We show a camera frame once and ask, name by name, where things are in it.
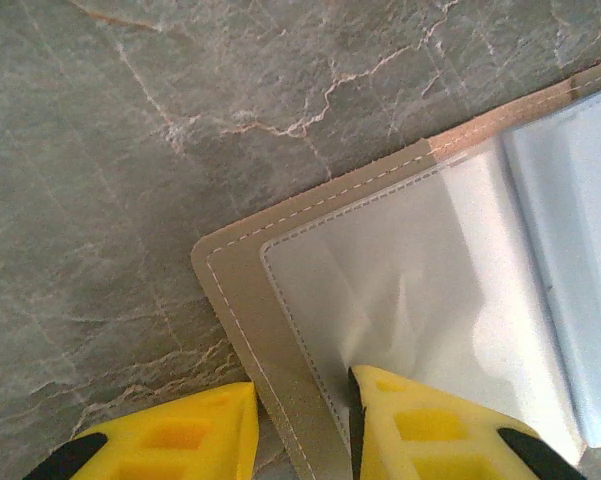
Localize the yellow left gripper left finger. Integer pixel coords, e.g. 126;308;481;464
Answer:
22;382;260;480

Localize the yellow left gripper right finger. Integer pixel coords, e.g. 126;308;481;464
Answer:
347;364;589;480

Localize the taupe leather card holder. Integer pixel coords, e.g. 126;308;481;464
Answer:
189;54;601;480

